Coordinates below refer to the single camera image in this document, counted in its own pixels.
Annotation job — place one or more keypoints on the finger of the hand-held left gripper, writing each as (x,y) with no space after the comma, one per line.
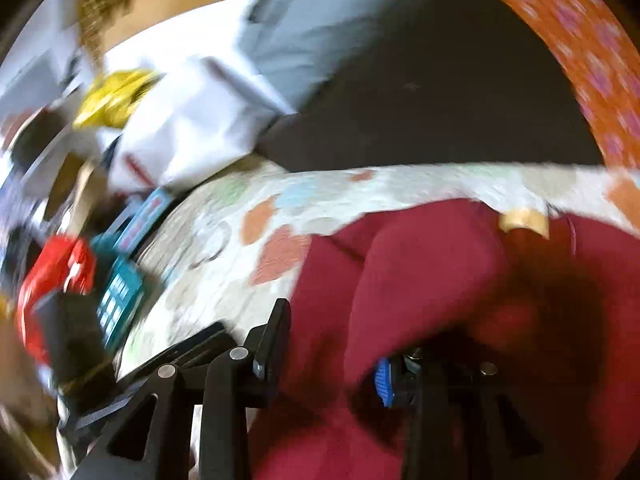
(190,347)

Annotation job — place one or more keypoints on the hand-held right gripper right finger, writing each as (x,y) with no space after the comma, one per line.
(384,382)

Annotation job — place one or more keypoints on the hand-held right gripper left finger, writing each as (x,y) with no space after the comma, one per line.
(270,355)

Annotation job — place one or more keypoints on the dark red garment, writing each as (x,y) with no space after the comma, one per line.
(425,270)

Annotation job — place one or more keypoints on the teal cardboard box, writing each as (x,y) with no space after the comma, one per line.
(117,295)

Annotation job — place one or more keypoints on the red plastic object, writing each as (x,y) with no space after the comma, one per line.
(55,270)

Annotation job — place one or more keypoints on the heart print quilted blanket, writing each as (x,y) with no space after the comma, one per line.
(225,240)

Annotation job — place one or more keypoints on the white paper bag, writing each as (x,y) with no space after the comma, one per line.
(200,110)

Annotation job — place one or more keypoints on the yellow plastic bag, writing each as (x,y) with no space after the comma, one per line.
(115,95)

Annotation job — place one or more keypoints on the dark brown cushion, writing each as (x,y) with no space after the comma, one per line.
(450,110)

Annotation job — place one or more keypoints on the grey laptop bag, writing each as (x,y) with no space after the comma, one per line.
(325,35)

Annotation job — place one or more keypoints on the orange floral cloth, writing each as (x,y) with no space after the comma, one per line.
(575,35)

